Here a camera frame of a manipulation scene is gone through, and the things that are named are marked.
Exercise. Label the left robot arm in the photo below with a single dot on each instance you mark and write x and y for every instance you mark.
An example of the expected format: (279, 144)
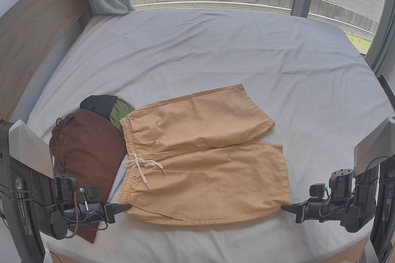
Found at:
(27, 150)

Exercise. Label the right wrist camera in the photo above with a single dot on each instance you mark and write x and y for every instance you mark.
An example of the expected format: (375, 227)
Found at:
(317, 192)

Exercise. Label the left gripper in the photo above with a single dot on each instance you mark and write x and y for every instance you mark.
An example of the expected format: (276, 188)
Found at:
(95, 211)

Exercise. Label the olive green garment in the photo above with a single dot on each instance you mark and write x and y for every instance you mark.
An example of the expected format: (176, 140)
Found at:
(118, 117)

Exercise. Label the bed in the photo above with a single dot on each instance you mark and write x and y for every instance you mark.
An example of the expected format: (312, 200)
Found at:
(231, 55)

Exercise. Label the white garment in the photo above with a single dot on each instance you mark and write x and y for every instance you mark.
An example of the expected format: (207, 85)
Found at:
(118, 181)

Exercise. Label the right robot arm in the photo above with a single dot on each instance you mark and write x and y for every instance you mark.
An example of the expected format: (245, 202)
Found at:
(376, 144)

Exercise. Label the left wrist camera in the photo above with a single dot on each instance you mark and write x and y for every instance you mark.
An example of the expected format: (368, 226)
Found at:
(91, 193)

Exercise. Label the black garment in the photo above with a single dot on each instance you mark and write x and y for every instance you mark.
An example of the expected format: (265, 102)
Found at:
(95, 104)

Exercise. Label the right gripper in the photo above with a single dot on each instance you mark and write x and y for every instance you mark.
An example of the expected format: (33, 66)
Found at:
(311, 211)

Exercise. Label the dark brown shorts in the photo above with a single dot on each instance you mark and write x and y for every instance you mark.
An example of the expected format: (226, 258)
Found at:
(89, 150)

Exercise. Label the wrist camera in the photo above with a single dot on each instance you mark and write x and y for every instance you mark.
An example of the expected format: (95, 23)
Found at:
(91, 193)
(317, 192)

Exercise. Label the tan shorts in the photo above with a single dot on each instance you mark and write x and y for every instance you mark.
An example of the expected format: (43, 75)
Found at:
(209, 169)

